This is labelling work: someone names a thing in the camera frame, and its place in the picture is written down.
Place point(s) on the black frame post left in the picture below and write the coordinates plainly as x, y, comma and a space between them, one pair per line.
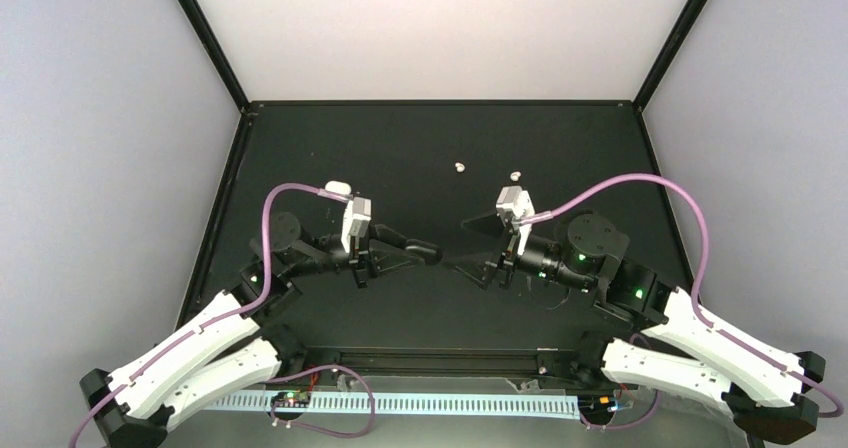
214, 51

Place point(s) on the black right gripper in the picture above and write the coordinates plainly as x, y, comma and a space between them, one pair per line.
479, 275

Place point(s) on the black frame post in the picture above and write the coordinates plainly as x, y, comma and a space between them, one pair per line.
680, 30
214, 51

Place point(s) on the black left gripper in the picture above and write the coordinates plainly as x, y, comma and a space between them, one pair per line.
360, 256

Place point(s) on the black frame post right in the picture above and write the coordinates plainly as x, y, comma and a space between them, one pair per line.
680, 30

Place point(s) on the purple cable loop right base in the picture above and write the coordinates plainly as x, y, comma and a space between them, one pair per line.
626, 407

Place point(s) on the white earbud charging case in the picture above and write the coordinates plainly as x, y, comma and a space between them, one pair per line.
338, 187

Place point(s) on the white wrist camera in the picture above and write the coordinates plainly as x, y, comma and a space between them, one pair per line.
355, 224
512, 206

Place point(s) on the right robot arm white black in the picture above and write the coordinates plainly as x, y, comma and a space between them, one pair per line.
763, 390

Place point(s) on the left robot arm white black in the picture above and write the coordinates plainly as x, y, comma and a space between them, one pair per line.
239, 338

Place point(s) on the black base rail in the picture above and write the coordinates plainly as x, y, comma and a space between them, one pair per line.
444, 362

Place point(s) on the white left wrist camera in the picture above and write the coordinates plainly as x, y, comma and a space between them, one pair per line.
355, 224

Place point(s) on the white slotted cable duct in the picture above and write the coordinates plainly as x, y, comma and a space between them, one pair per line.
436, 404

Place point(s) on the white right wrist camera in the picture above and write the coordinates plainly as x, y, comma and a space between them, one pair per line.
512, 206

